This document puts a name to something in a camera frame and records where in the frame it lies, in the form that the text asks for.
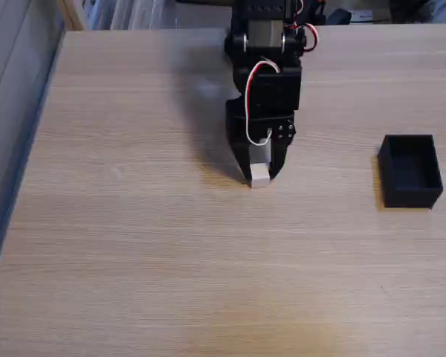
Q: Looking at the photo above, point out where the white block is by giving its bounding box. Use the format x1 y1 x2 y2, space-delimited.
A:
249 161 272 188

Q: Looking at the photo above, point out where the black open box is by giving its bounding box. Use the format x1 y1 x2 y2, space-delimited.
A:
377 134 445 210

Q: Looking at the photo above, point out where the black background object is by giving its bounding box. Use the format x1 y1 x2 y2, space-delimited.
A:
326 8 352 25

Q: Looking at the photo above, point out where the red and white servo cable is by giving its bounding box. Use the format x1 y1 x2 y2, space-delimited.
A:
282 0 321 54

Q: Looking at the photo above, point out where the wooden frame plank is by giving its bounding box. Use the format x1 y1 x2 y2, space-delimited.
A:
56 0 85 31

